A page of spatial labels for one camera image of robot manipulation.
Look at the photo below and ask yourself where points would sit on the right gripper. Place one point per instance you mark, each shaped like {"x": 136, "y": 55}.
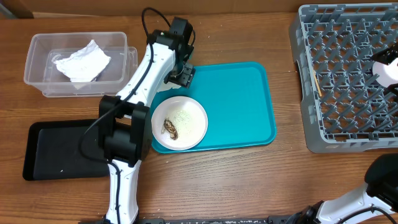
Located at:
{"x": 389, "y": 55}

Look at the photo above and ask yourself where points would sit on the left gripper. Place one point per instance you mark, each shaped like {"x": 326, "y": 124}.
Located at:
{"x": 186, "y": 77}

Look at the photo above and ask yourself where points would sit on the white shallow bowl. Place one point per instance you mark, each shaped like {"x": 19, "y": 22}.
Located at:
{"x": 387, "y": 73}

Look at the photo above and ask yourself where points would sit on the wooden chopstick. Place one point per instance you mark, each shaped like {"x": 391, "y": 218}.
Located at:
{"x": 317, "y": 84}

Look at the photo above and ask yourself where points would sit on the white round plate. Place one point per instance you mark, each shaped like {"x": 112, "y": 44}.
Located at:
{"x": 189, "y": 118}

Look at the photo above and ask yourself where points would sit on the brown food scrap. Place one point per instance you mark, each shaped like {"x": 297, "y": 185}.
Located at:
{"x": 170, "y": 128}

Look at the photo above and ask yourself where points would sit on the white napkin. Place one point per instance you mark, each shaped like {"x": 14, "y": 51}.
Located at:
{"x": 85, "y": 64}

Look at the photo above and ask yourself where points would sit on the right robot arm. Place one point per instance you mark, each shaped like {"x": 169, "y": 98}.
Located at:
{"x": 377, "y": 196}

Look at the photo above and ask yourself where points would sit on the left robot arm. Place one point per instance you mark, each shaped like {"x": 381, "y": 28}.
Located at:
{"x": 124, "y": 123}

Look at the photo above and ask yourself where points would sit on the grey dishwasher rack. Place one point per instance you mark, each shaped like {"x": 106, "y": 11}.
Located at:
{"x": 336, "y": 41}

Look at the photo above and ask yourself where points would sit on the teal serving tray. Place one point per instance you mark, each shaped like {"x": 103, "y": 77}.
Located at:
{"x": 237, "y": 100}

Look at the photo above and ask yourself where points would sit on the clear plastic bin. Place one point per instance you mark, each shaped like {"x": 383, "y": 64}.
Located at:
{"x": 41, "y": 72}

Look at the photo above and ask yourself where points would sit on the black plastic tray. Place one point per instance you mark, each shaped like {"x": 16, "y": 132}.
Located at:
{"x": 52, "y": 152}

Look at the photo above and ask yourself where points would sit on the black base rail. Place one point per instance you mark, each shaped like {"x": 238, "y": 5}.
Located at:
{"x": 276, "y": 219}

